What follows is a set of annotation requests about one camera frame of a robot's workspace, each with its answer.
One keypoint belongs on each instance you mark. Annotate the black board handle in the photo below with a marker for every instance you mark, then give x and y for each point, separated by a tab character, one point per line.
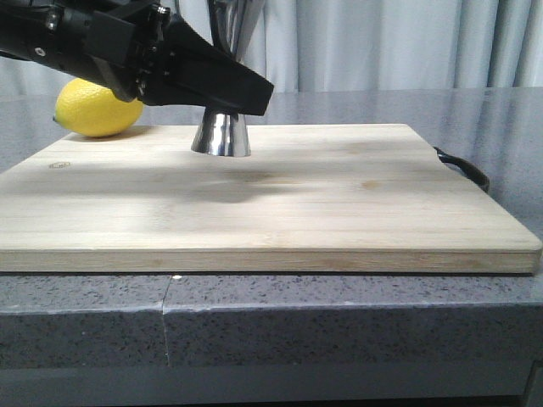
472	172

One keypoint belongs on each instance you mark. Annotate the wooden cutting board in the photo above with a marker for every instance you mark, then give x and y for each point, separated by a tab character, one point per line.
310	198

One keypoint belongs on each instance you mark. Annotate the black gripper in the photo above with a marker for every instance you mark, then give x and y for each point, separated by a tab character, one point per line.
107	43

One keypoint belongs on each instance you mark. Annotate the yellow lemon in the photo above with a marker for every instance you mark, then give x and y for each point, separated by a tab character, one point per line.
93	110

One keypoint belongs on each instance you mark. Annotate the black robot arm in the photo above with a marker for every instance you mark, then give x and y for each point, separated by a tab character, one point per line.
22	31

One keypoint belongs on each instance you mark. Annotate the grey curtain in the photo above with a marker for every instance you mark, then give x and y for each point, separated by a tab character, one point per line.
335	46

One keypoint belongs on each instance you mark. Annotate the steel double jigger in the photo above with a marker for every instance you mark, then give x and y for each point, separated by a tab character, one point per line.
232	24

